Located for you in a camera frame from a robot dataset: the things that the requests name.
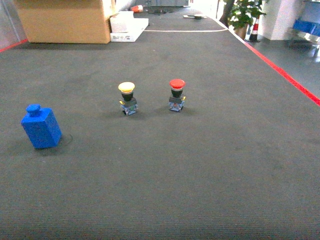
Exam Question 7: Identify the fallen red white cone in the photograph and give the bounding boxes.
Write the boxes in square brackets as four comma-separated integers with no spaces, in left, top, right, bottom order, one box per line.
[130,5,144,14]

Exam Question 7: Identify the white flat box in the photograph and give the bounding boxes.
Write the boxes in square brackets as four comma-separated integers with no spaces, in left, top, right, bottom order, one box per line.
[110,18,149,42]

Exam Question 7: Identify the blue bottle-shaped part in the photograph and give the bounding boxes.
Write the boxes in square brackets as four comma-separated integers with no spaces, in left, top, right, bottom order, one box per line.
[20,104,62,149]

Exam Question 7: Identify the red white traffic cone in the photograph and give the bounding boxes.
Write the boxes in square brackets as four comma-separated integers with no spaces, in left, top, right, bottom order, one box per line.
[249,18,259,42]

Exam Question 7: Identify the flat tool on mat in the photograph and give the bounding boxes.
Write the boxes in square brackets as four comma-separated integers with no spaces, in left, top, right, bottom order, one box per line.
[183,14,207,20]

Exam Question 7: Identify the large cardboard box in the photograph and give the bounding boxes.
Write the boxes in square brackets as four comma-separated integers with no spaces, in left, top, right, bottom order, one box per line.
[13,0,116,44]

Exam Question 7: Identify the yellow mushroom push button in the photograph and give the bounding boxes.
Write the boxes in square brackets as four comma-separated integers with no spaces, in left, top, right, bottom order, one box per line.
[118,82,138,116]

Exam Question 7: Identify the dark grey floor mat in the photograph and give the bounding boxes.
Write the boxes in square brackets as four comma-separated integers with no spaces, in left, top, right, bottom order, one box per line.
[0,12,320,240]

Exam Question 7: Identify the potted green plant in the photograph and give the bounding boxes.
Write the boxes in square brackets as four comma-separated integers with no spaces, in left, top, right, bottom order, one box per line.
[220,0,265,40]

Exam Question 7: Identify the stainless steel shelf rack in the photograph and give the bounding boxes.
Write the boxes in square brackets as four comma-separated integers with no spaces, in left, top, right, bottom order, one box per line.
[288,0,320,56]

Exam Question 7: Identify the red mushroom push button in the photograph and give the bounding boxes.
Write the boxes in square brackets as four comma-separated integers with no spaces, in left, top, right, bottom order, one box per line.
[168,78,186,112]

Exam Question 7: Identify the white small box on top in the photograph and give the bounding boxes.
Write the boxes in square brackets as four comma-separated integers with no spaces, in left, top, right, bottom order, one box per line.
[109,11,134,33]

